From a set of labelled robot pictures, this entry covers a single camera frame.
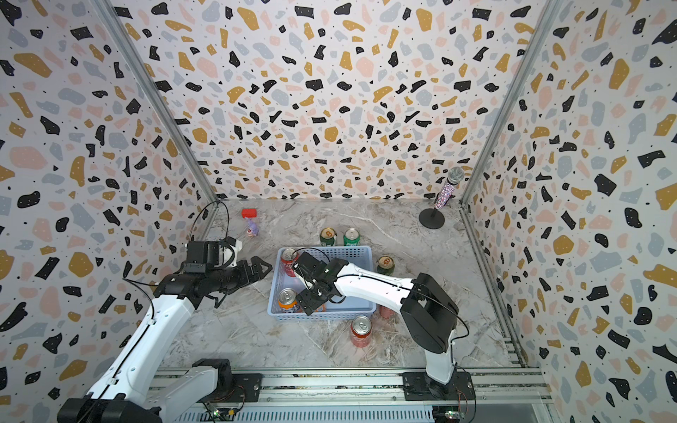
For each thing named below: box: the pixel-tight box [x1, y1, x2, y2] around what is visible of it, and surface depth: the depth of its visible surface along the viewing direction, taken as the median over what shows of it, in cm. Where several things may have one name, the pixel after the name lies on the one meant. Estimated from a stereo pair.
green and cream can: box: [319, 227, 338, 247], surface depth 99 cm
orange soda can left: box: [277, 287, 298, 314], surface depth 82 cm
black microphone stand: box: [418, 207, 446, 231], surface depth 117 cm
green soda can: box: [342, 227, 361, 246], surface depth 99 cm
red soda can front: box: [350, 314, 372, 349], surface depth 76 cm
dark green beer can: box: [376, 255, 395, 276], surface depth 91 cm
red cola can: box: [280, 247, 300, 278], surface depth 92 cm
